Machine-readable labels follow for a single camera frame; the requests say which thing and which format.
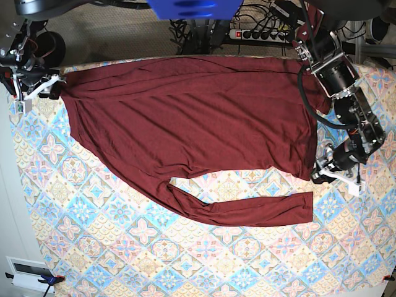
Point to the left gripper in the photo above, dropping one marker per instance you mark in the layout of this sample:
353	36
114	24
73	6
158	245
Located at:
341	158

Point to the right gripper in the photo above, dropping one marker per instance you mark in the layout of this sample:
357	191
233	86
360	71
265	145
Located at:
31	80

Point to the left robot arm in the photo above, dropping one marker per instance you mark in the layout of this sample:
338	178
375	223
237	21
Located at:
321	51

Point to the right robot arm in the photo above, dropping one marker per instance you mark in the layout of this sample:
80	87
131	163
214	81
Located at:
30	57

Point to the orange black clamp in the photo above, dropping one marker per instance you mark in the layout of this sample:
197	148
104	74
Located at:
6	80

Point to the orange clamp lower right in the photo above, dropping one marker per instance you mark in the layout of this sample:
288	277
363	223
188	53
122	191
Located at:
389	278

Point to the patterned tablecloth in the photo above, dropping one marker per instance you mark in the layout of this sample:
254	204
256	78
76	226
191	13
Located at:
106	239

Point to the white power strip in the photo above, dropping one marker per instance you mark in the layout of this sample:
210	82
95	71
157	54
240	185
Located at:
258	35

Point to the round speaker top right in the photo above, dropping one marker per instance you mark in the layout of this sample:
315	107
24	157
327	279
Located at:
376	30

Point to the blue clamp lower left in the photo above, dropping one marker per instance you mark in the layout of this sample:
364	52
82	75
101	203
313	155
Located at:
49	280

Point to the blue plastic mount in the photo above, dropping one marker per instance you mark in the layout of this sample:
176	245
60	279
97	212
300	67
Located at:
195	9

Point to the white wall box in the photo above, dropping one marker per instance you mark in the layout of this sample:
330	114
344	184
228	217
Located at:
18	265

